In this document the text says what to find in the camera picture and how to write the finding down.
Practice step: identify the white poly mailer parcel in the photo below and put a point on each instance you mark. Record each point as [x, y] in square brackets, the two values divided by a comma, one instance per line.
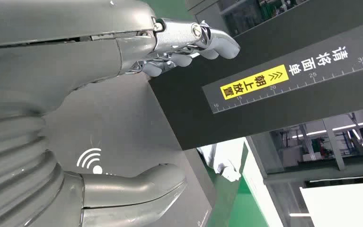
[223, 159]

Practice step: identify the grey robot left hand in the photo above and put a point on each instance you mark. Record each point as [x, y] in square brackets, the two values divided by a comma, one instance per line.
[59, 47]

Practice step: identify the black inbound scanner machine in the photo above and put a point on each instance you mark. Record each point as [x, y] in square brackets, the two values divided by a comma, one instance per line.
[121, 125]

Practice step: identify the ruler label with yellow sticker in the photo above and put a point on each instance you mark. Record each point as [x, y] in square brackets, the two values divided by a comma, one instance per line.
[294, 78]

